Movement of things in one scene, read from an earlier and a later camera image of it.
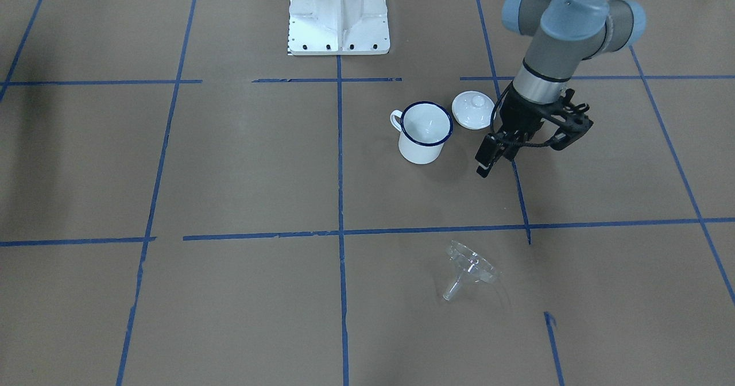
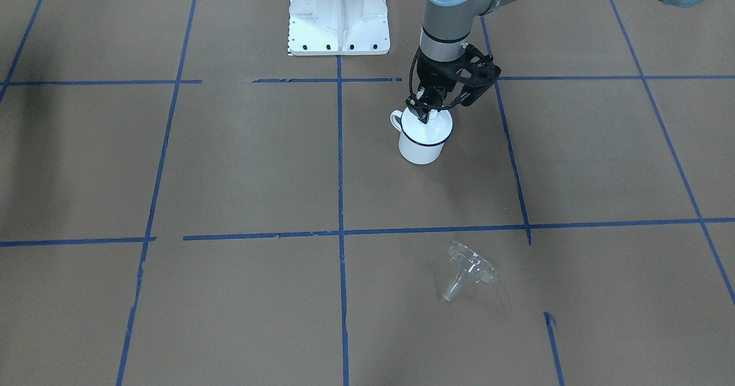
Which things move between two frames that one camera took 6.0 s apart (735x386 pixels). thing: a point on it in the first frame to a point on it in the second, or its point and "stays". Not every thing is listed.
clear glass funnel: [468, 264] stays
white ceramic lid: [472, 109] to [437, 128]
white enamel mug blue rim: [424, 127] stays
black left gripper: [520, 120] to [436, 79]
